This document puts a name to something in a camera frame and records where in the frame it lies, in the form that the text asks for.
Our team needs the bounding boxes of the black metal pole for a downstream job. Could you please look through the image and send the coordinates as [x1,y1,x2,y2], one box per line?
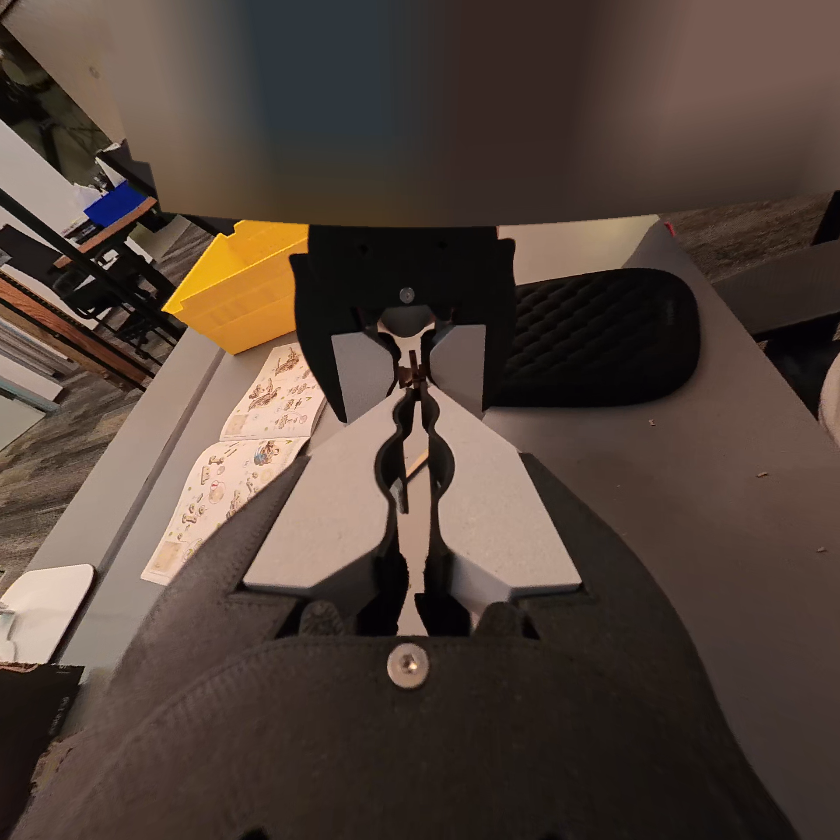
[0,187,185,342]

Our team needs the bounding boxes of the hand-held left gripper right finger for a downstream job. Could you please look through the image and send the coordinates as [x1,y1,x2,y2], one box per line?
[422,382,584,616]

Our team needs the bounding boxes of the blue plastic bin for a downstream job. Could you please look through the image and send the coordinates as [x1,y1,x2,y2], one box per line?
[84,180,147,227]

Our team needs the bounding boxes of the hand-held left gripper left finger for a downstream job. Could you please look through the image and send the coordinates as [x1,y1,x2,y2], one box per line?
[243,387,421,614]

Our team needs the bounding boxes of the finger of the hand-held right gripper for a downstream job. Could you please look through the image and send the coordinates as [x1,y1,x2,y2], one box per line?
[427,325,488,414]
[331,331,404,424]

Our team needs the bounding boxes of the white plastic base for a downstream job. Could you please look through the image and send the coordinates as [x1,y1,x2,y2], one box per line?
[0,563,96,665]

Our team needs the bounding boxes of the black model kit box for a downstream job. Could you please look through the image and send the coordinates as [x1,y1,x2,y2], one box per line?
[0,663,86,802]

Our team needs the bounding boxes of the printed instruction booklet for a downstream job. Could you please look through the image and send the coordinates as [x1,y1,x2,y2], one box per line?
[140,344,328,587]

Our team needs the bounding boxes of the nested yellow plastic bins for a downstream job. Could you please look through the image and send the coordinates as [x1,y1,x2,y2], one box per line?
[161,220,311,357]

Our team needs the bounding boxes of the black padded wrist rest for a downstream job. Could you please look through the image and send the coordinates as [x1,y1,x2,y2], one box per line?
[491,268,702,409]

